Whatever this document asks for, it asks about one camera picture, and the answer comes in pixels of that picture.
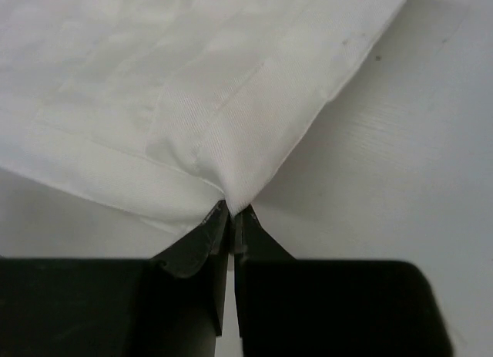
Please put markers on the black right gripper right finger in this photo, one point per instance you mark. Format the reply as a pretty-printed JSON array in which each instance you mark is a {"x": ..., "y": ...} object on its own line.
[{"x": 305, "y": 307}]

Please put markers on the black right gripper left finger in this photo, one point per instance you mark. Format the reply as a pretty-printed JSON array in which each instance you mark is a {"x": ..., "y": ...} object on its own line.
[{"x": 168, "y": 305}]

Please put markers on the white pleated skirt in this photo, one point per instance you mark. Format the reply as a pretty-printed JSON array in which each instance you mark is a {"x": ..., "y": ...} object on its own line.
[{"x": 161, "y": 108}]

